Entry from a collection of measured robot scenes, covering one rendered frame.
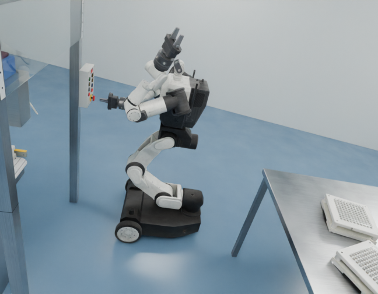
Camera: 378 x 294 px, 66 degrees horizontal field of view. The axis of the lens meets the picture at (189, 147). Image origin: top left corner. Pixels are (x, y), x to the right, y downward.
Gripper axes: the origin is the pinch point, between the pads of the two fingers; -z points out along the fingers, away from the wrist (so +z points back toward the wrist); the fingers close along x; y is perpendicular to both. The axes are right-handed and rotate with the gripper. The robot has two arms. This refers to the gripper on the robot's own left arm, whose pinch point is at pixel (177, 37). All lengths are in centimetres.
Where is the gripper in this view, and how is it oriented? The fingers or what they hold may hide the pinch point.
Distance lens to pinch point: 148.7
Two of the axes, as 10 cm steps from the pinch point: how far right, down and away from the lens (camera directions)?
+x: -3.8, -8.2, 4.3
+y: 7.8, -0.4, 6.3
